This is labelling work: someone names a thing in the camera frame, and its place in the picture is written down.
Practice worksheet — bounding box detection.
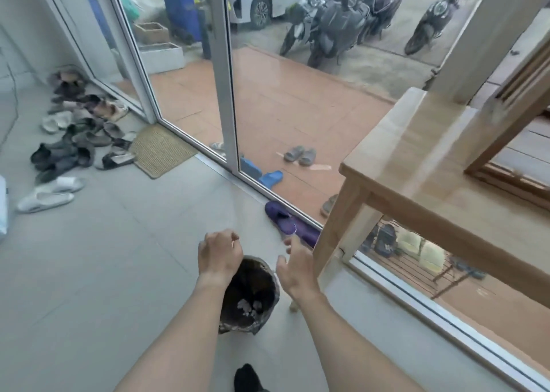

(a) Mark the person's left hand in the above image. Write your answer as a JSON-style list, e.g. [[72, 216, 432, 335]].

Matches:
[[197, 229, 244, 287]]

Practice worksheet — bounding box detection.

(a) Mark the person's right hand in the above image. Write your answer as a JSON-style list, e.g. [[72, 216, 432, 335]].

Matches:
[[275, 235, 321, 305]]

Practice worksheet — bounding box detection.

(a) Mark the person's right forearm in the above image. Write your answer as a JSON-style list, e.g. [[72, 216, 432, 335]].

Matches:
[[289, 291, 425, 392]]

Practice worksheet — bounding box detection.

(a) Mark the person's left forearm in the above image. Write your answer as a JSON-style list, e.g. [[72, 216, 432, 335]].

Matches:
[[113, 273, 235, 392]]

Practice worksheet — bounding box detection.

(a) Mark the waste bin with black bag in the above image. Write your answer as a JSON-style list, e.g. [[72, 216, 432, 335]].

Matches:
[[218, 256, 281, 336]]

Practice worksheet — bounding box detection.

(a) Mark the purple slipper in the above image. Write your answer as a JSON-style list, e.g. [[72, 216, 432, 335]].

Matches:
[[264, 200, 298, 234], [291, 219, 321, 249]]

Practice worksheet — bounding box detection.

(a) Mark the crumpled paper waste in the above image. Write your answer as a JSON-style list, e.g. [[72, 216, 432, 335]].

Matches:
[[237, 299, 263, 320]]

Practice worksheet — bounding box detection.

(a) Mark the blue slipper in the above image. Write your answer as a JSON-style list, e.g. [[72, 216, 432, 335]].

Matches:
[[240, 157, 263, 180], [259, 170, 284, 190]]

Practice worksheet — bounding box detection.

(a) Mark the woven straw doormat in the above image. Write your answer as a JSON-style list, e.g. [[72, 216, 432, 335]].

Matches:
[[128, 124, 199, 180]]

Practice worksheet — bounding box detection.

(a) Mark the black backpack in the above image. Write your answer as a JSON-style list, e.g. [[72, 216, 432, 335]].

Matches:
[[372, 223, 400, 259]]

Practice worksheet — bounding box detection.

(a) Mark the person's black sock foot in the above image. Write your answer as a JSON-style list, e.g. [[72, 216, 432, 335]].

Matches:
[[234, 363, 270, 392]]

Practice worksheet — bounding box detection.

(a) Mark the white slipper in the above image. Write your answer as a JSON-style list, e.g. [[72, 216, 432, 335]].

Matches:
[[16, 192, 75, 214], [36, 176, 85, 195]]

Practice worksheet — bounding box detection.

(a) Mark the pile of dark shoes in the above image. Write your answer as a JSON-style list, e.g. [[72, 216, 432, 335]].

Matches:
[[30, 67, 138, 185]]

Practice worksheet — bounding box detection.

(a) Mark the wooden table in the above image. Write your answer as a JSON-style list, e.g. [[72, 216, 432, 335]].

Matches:
[[312, 86, 550, 313]]

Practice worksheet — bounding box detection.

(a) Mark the large concrete planter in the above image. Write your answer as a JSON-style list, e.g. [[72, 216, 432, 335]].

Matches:
[[137, 42, 186, 76]]

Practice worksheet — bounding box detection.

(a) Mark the small concrete planter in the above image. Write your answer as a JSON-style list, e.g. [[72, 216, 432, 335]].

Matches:
[[133, 21, 171, 46]]

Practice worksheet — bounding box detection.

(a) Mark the white scooter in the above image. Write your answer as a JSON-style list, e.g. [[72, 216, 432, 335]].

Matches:
[[279, 0, 326, 58]]

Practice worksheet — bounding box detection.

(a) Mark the blue wheeled bin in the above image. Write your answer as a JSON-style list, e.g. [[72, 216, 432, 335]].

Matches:
[[158, 0, 212, 45]]

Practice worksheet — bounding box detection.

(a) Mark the dark grey scooter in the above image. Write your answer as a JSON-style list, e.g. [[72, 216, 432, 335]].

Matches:
[[307, 0, 371, 69]]

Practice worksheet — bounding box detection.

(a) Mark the green plastic bag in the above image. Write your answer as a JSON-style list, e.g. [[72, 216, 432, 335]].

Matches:
[[119, 0, 141, 24]]

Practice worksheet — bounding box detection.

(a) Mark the black scooter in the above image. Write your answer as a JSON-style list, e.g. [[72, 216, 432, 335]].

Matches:
[[356, 0, 406, 45]]

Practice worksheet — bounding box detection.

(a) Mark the dark green scooter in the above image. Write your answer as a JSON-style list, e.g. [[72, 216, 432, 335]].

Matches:
[[403, 0, 461, 56]]

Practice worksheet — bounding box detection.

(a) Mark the white pillar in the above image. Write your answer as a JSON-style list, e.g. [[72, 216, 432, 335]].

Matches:
[[429, 0, 550, 105]]

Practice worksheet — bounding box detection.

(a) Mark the white sliding door frame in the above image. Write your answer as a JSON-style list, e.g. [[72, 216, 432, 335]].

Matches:
[[36, 0, 550, 392]]

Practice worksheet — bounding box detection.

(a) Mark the wooden chair frame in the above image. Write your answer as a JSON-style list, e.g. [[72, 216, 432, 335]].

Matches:
[[463, 30, 550, 212]]

